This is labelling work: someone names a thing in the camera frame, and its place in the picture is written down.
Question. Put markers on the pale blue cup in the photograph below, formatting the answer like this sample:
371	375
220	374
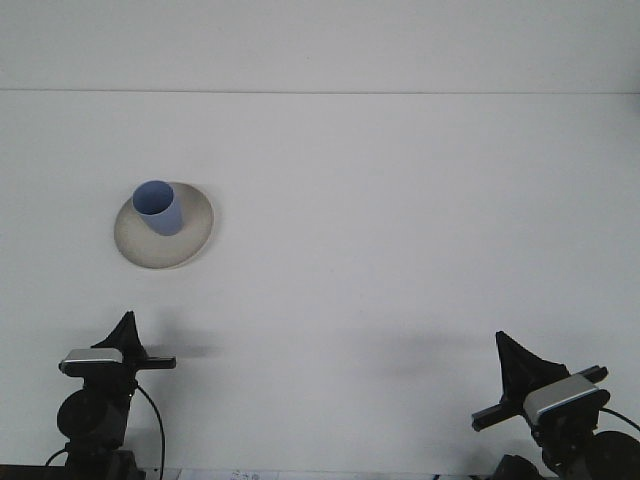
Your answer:
160	210

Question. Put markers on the pale round plate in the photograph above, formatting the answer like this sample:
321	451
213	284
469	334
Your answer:
195	235

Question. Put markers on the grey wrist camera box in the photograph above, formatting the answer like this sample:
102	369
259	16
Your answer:
92	361
562	400

